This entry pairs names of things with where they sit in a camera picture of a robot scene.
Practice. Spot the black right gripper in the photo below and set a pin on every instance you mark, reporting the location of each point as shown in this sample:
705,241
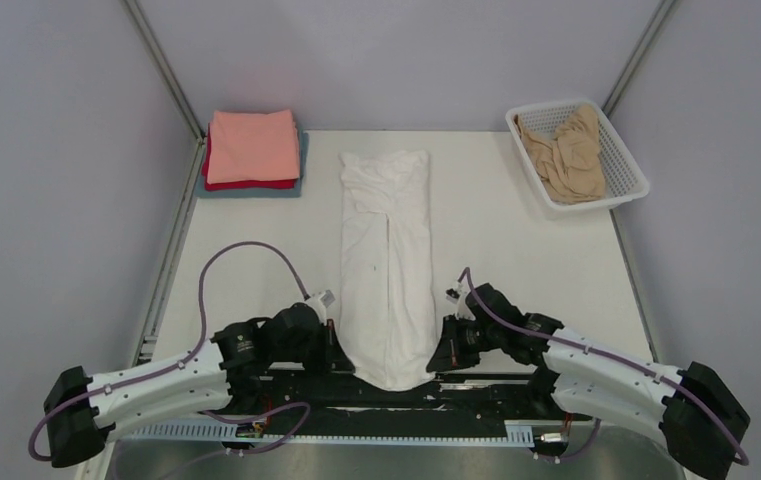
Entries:
449,353

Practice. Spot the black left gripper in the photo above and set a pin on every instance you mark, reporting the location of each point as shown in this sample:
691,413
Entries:
333,357

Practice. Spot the white t shirt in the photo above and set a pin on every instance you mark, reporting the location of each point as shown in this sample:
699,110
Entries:
388,327

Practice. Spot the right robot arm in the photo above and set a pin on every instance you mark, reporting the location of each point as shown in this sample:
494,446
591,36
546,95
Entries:
689,411

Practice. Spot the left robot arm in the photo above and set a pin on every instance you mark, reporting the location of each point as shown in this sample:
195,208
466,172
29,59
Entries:
86,412

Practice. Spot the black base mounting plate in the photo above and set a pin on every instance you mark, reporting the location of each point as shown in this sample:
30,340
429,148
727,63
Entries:
452,405

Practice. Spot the folded red t shirt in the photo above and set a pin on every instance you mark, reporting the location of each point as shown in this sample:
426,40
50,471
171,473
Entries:
242,185

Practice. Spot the folded blue t shirt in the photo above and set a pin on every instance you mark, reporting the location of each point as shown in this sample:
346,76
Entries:
264,192

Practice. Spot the beige crumpled t shirt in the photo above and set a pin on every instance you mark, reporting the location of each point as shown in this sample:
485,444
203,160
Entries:
568,163

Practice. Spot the folded peach t shirt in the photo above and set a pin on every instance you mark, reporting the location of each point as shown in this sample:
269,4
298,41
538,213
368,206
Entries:
253,147

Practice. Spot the white plastic basket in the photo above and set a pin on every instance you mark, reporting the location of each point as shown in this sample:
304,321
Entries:
624,179

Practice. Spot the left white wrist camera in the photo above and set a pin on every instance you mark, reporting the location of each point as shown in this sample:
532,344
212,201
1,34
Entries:
320,303

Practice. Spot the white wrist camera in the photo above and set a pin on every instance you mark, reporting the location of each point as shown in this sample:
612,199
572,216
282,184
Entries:
320,303
457,294

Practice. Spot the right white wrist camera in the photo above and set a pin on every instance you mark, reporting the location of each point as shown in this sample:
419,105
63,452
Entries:
457,294

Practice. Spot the left aluminium frame post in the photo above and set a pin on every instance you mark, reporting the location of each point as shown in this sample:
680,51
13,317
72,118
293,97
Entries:
151,44

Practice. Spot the aluminium frame post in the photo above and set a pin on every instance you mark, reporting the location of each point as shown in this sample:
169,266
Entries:
151,44
652,31

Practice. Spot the right aluminium frame post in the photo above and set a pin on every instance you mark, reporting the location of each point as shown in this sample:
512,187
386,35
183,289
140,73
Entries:
652,31

